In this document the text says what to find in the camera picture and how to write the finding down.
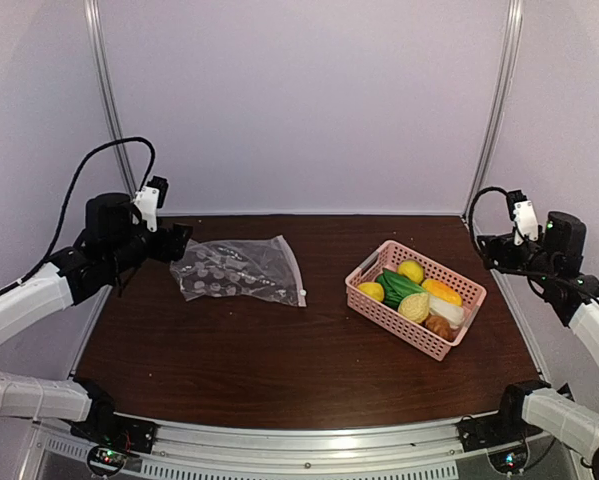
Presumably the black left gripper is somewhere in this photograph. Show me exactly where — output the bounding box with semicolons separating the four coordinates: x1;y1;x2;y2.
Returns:
105;217;193;276

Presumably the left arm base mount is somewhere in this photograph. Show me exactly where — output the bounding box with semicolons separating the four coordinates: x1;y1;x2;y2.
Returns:
65;414;157;454

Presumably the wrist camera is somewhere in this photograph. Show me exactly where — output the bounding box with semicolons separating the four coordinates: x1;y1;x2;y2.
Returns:
131;176;169;233
506;190;540;246

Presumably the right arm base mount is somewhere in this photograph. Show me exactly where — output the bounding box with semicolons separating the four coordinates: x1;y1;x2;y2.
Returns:
455;412;542;453

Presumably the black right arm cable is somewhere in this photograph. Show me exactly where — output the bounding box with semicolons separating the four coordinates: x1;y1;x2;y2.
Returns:
466;186;510;266

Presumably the brown croissant toy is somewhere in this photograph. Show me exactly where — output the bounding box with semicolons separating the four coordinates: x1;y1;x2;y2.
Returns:
424;315;455;342

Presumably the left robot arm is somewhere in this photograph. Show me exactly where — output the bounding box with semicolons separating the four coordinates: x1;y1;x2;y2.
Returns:
0;187;192;444

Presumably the round circuit board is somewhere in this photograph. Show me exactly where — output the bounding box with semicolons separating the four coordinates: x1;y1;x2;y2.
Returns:
86;446;128;477
487;445;529;476

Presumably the left round circuit board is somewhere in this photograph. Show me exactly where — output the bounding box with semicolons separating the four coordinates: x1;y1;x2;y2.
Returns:
86;446;128;477

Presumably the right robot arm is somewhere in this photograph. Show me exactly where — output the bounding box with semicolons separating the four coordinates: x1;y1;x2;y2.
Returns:
470;202;599;479

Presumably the pale yellow walnut-shaped toy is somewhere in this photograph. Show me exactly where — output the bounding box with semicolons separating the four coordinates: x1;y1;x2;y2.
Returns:
398;293;430;324

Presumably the aluminium frame post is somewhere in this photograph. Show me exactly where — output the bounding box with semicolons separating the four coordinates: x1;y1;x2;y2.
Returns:
462;0;524;220
83;0;138;194

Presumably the clear zip top bag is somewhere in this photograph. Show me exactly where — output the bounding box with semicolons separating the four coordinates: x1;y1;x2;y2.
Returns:
170;235;307;308

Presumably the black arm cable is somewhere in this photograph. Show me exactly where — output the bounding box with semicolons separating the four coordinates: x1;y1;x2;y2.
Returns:
18;136;157;286
466;186;510;266

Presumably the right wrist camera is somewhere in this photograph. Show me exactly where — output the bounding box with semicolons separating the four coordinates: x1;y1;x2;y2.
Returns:
506;190;540;246

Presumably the right aluminium frame post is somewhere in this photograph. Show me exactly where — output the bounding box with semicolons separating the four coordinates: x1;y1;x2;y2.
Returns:
462;0;524;220

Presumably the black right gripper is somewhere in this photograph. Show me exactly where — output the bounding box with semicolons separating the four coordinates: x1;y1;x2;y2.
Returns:
476;231;556;287

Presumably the green bok choy toy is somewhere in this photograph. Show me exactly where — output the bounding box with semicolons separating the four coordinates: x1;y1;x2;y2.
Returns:
376;269;425;310

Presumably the pink plastic basket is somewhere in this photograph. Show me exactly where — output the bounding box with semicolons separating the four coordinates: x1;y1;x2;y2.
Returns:
345;240;487;361

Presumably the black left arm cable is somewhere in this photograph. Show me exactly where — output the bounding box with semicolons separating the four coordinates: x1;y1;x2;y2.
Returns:
18;136;157;286

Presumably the front aluminium rail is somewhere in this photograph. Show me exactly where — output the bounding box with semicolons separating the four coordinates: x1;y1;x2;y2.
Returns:
28;412;588;480

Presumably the orange mango toy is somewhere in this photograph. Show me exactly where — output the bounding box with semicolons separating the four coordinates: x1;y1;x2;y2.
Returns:
421;278;463;307

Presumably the left aluminium frame post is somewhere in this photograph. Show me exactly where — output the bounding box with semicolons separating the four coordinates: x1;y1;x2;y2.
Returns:
83;0;138;194

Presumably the right round circuit board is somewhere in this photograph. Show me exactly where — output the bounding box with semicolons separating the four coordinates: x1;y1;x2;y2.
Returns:
487;445;529;476

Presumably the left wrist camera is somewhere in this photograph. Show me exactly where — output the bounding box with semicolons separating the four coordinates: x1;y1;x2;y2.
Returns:
131;176;169;233

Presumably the yellow lemon toy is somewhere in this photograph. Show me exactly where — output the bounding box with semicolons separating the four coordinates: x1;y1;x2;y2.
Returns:
357;282;385;302
397;260;425;284

